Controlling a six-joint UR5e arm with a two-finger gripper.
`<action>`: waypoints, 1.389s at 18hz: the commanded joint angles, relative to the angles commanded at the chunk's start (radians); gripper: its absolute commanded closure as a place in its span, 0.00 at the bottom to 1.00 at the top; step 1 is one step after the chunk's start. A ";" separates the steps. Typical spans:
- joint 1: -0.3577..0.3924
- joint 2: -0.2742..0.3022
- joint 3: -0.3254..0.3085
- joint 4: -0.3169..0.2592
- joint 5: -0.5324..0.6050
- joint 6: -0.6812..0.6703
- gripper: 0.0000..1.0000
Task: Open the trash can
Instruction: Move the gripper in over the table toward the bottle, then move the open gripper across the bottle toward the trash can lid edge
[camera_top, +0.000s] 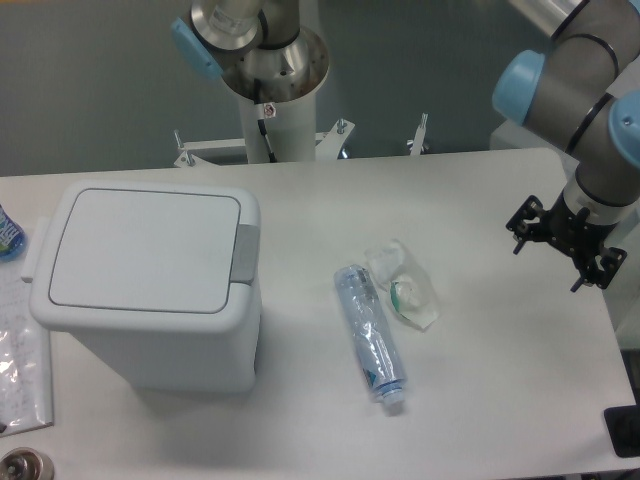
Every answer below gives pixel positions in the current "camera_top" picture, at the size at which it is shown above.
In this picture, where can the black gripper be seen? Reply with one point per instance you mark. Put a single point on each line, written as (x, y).
(573, 235)

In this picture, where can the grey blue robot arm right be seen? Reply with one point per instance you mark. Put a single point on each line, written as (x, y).
(591, 39)

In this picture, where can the silver blue robot arm base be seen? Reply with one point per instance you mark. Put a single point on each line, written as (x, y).
(260, 49)

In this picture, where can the white plastic trash can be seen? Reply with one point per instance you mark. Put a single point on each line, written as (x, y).
(190, 352)

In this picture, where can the white trash can lid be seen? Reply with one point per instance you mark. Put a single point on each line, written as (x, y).
(147, 251)

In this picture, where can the crumpled clear plastic wrapper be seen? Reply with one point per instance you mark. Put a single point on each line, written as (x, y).
(408, 288)

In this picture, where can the black device at edge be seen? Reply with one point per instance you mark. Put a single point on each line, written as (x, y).
(623, 426)

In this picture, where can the crushed clear plastic bottle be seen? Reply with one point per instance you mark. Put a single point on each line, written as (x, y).
(372, 339)

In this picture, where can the grey lid push button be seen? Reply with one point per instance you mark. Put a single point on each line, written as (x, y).
(245, 254)

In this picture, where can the paper notebook in plastic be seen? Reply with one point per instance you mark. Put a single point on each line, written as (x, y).
(26, 376)

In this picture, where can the blue patterned bottle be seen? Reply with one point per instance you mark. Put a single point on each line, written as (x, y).
(12, 236)

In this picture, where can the round metal object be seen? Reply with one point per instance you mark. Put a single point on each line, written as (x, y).
(26, 464)

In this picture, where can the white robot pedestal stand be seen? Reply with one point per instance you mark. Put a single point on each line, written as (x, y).
(272, 132)

